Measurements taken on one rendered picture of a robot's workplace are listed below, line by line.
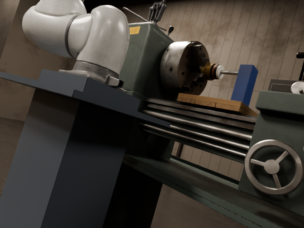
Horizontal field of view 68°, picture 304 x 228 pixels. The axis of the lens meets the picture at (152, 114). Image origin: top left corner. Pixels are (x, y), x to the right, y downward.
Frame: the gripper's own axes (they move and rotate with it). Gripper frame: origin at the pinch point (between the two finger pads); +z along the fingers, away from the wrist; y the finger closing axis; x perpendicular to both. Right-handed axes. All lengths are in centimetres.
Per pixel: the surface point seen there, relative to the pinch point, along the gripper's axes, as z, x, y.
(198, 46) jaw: 12.4, 3.0, 35.8
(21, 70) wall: 27, 63, -433
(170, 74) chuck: 29.9, -1.7, 27.3
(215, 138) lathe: 56, -4, 62
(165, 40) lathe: 10.2, -1.4, 16.3
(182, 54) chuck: 19.3, -2.6, 31.8
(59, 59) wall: -30, 137, -443
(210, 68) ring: 21.8, 7.8, 43.1
